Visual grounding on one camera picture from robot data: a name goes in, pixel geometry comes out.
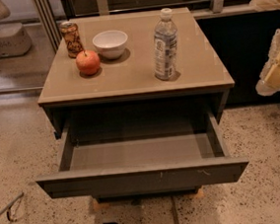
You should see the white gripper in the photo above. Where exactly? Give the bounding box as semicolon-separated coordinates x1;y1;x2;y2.
255;30;280;96

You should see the open grey top drawer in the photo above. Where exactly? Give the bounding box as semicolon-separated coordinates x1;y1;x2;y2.
35;112;248;201

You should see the orange red apple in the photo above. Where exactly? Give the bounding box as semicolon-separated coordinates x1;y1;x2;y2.
76;50;101;76

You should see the orange drink can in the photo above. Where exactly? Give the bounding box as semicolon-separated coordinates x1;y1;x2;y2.
59;21;84;58

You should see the grey metal rod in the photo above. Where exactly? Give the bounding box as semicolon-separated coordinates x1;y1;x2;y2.
0;191;24;222

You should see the brown drawer cabinet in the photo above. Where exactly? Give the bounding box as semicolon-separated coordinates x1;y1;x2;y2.
30;2;246;214

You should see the white ceramic bowl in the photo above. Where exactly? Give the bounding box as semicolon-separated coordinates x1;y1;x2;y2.
93;30;128;59

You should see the clear plastic water bottle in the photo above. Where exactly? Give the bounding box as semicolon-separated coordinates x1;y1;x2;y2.
154;8;177;81

